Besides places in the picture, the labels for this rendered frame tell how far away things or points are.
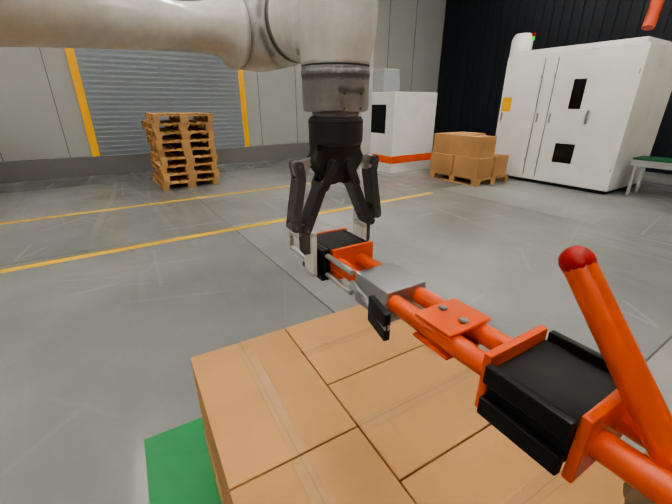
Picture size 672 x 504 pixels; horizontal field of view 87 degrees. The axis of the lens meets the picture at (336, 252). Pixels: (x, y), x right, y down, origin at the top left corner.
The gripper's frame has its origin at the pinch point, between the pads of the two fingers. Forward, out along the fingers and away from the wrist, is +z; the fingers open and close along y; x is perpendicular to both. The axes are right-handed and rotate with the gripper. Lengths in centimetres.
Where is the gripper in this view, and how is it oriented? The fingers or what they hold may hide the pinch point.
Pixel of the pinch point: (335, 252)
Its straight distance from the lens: 56.0
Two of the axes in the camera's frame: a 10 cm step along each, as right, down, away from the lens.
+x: -5.0, -3.3, 8.0
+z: 0.0, 9.2, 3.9
